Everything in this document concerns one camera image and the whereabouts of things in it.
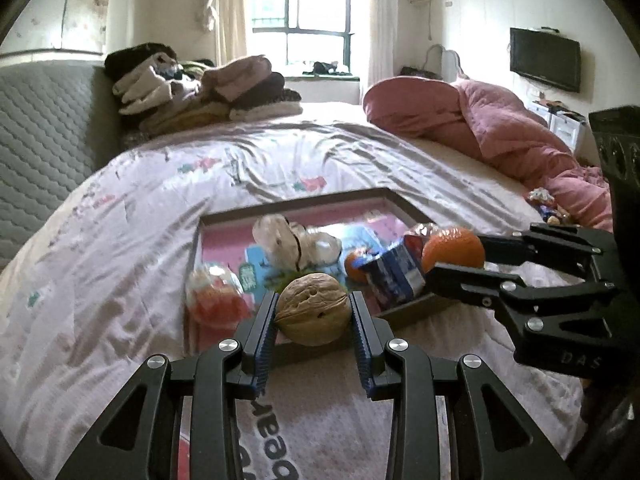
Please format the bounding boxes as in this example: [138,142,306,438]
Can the beige curtain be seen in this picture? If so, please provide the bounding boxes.
[201,0,248,65]

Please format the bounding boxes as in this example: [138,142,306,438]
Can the red white snack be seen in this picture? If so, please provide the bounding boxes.
[186,262,252,330]

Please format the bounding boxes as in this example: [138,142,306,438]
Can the pink quilted duvet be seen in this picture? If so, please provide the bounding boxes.
[362,76,613,232]

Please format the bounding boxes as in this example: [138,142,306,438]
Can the dark shallow cardboard tray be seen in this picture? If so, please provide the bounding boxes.
[184,188,451,356]

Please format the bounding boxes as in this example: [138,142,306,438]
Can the black wall television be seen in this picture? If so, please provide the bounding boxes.
[510,28,582,93]

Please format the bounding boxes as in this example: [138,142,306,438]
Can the cream black-trimmed scrunchie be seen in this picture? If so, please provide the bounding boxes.
[252,214,342,271]

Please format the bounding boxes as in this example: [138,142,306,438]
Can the pile of folded clothes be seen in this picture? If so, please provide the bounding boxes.
[104,44,303,139]

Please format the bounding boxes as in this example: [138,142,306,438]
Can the grey quilted headboard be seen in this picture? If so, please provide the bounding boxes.
[1,60,120,266]

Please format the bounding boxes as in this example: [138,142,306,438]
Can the pink blue children's book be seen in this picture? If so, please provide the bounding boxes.
[189,188,433,328]

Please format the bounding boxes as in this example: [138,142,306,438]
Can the green fuzzy hair ring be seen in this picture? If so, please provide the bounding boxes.
[267,270,306,291]

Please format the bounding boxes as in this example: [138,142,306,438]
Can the brown walnut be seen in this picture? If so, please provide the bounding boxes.
[274,273,352,347]

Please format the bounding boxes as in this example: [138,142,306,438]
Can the window with dark frame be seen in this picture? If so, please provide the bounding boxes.
[246,0,354,77]

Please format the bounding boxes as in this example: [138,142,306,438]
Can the white storage drawers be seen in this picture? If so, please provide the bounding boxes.
[526,101,587,153]

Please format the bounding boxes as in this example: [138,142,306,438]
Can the orange tangerine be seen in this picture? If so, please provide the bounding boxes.
[344,248,371,284]
[421,228,486,273]

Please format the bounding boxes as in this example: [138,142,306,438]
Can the small toys beside duvet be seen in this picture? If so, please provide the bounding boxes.
[525,188,573,226]

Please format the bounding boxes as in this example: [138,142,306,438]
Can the dark blue snack packet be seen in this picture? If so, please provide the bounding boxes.
[359,242,425,311]

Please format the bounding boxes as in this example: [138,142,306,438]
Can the floral lilac bed sheet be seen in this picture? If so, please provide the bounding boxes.
[1,106,584,479]

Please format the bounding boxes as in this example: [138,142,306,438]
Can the white chair back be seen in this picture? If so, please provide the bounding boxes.
[423,44,468,82]

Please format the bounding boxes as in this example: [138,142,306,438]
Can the blue orange snack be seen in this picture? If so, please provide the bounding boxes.
[402,222,439,262]

